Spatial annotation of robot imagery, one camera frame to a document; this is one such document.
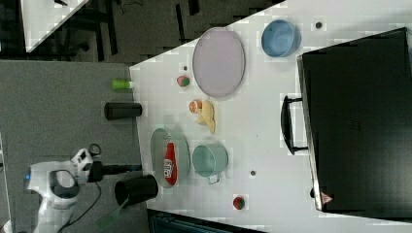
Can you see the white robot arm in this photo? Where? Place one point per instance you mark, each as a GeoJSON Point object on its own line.
{"type": "Point", "coordinates": [59, 183]}

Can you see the red toy tomato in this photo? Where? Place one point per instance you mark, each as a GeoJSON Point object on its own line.
{"type": "Point", "coordinates": [238, 203]}

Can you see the toy orange slice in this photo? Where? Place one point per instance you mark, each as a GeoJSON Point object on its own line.
{"type": "Point", "coordinates": [195, 106]}

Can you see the blue bowl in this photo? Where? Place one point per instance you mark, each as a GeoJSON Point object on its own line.
{"type": "Point", "coordinates": [280, 38]}

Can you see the red toy strawberry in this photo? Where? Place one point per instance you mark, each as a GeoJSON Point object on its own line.
{"type": "Point", "coordinates": [183, 81]}

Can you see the black cylinder upper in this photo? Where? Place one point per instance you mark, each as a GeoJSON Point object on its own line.
{"type": "Point", "coordinates": [114, 111]}

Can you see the yellow toy banana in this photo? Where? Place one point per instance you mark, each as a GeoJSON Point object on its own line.
{"type": "Point", "coordinates": [206, 116]}

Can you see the black cylinder lower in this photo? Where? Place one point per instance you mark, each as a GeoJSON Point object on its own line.
{"type": "Point", "coordinates": [136, 190]}

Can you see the black cylinder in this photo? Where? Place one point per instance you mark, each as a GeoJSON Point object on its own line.
{"type": "Point", "coordinates": [136, 190]}
{"type": "Point", "coordinates": [114, 111]}

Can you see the red ketchup bottle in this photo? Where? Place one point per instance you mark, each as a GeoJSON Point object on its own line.
{"type": "Point", "coordinates": [170, 164]}

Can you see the green oval strainer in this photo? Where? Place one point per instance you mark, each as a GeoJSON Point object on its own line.
{"type": "Point", "coordinates": [159, 140]}

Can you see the green cup with handle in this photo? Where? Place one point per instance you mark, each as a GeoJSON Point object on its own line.
{"type": "Point", "coordinates": [209, 161]}

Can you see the green bottle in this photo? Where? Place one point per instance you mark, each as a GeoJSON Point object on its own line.
{"type": "Point", "coordinates": [118, 84]}

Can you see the black toaster oven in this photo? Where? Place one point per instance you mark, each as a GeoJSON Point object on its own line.
{"type": "Point", "coordinates": [356, 101]}

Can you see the grey round plate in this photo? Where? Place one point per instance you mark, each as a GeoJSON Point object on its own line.
{"type": "Point", "coordinates": [218, 62]}

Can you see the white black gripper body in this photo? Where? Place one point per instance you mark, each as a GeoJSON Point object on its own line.
{"type": "Point", "coordinates": [89, 170]}

